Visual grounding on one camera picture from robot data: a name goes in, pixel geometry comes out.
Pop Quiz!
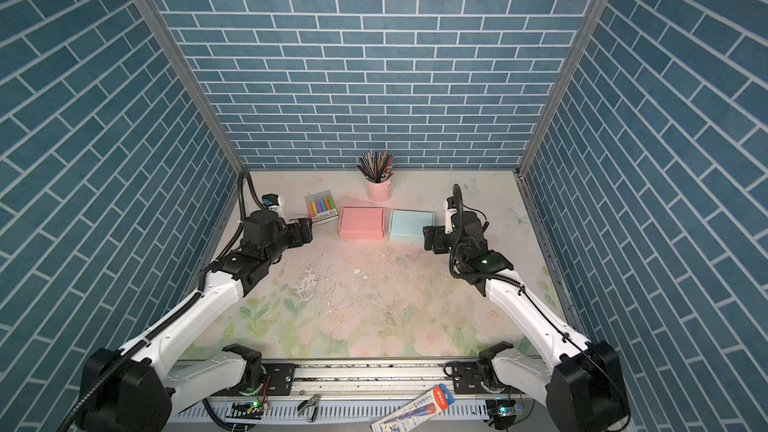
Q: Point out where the bundle of coloured pencils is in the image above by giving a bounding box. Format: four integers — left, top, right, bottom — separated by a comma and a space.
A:
357, 151, 394, 184

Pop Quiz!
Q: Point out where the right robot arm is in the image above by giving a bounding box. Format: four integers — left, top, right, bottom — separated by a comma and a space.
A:
423, 209, 631, 431

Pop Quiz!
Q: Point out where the aluminium mounting rail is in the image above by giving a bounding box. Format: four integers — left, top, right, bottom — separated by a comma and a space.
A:
167, 359, 546, 430

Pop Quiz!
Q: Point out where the light blue paper box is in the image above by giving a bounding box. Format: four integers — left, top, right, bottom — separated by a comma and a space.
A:
388, 210, 435, 246

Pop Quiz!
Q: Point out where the black metal clip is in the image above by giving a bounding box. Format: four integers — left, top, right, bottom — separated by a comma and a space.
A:
297, 394, 321, 423

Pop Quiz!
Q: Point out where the pink paper box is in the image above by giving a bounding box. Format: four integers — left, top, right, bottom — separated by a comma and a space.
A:
338, 207, 385, 240

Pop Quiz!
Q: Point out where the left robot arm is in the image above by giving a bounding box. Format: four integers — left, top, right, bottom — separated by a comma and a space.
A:
59, 210, 313, 431

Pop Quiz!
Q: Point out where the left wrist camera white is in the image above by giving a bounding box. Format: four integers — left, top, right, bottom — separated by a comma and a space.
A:
261, 193, 285, 218

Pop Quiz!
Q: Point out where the clear highlighter marker pack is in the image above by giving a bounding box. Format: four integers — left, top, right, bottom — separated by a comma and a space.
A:
304, 190, 340, 224

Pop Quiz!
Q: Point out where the small green circuit board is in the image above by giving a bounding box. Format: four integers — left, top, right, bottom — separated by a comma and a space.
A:
226, 401, 266, 422

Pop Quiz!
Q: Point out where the pink metal pencil cup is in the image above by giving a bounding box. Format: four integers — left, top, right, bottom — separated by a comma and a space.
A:
366, 179, 393, 204

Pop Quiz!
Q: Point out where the red blue pen package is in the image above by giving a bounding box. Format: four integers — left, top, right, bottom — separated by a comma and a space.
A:
370, 385, 455, 432

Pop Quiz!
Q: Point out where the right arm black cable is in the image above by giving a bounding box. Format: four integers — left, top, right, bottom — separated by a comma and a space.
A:
448, 183, 625, 427

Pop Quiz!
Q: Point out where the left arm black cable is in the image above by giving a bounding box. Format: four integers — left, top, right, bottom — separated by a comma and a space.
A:
56, 169, 265, 432

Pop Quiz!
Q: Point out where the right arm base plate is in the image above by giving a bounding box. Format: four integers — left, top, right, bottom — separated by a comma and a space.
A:
443, 360, 503, 395

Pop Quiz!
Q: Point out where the round black device green light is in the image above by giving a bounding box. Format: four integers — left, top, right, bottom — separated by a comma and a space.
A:
485, 399, 520, 431

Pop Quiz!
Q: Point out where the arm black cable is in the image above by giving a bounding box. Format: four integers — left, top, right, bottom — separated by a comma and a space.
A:
448, 183, 625, 427
56, 169, 265, 432

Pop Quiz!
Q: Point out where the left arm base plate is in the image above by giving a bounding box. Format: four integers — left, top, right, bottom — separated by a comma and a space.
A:
227, 363, 297, 397

